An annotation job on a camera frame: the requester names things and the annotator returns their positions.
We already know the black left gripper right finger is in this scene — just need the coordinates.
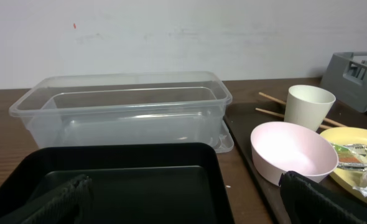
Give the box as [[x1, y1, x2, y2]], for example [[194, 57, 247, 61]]
[[279, 171, 367, 224]]

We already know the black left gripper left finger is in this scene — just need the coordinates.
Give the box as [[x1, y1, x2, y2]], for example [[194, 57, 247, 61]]
[[0, 174, 93, 224]]

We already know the green snack wrapper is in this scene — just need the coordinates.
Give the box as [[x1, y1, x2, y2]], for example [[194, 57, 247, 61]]
[[330, 142, 367, 171]]

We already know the grey dishwasher rack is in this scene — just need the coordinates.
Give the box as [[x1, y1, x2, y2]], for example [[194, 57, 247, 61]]
[[320, 52, 367, 113]]

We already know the yellow plate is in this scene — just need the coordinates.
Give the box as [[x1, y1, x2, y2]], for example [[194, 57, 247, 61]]
[[320, 127, 367, 203]]

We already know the pink bowl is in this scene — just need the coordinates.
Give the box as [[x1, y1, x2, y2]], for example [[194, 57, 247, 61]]
[[250, 121, 338, 185]]

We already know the black plastic tray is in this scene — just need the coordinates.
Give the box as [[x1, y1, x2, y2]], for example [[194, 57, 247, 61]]
[[0, 143, 234, 223]]

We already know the white cup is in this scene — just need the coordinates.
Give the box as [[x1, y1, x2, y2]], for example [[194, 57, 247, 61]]
[[284, 85, 336, 131]]

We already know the dark brown serving tray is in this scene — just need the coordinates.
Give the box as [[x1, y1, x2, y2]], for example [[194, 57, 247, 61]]
[[225, 102, 367, 223]]

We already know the upper wooden chopstick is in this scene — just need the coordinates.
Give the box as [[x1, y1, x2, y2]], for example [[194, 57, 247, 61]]
[[259, 92, 346, 127]]

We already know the clear plastic bin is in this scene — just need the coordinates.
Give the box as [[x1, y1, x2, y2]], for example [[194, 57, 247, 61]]
[[9, 72, 234, 153]]

